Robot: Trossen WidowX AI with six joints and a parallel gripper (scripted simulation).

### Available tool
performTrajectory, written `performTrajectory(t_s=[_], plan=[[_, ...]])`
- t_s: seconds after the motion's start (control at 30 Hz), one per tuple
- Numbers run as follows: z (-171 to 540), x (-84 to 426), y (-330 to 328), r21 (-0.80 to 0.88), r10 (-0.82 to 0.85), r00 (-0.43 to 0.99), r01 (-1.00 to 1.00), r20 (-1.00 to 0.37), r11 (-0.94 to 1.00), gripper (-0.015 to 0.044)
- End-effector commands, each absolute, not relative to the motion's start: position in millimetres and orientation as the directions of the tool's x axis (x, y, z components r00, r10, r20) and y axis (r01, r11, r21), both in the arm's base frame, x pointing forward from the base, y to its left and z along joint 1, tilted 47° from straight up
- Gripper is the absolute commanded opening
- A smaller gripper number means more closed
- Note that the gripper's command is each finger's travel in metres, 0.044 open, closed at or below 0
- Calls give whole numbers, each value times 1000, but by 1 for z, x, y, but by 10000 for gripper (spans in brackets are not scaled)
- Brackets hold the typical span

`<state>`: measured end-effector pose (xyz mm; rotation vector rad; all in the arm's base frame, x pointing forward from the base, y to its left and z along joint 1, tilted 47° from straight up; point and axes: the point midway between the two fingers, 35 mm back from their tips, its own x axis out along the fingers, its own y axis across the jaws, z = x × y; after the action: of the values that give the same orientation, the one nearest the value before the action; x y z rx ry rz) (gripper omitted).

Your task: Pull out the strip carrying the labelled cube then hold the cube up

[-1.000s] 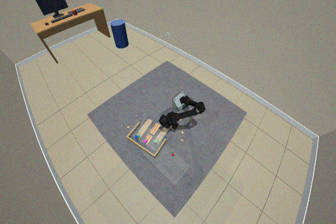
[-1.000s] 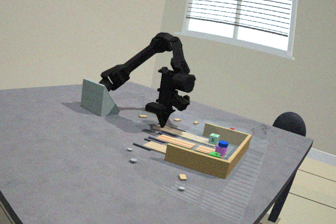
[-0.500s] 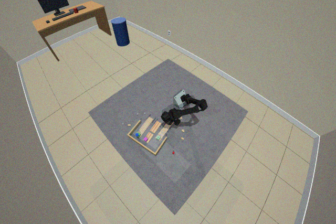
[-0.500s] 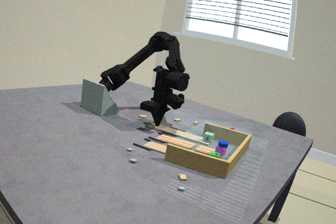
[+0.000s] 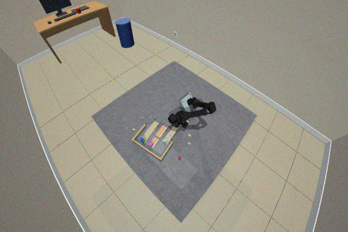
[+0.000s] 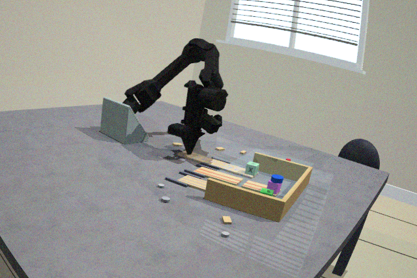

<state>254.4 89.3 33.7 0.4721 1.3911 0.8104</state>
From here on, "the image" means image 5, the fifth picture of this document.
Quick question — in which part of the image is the tan open-top box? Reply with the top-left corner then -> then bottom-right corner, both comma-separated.
132,124 -> 173,161

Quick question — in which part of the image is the pale yellow flat strip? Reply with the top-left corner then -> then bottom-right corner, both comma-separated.
150,121 -> 159,129

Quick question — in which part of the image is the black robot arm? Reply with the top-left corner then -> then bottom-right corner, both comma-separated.
168,97 -> 216,128

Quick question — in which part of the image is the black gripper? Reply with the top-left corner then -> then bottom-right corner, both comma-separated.
179,121 -> 188,129

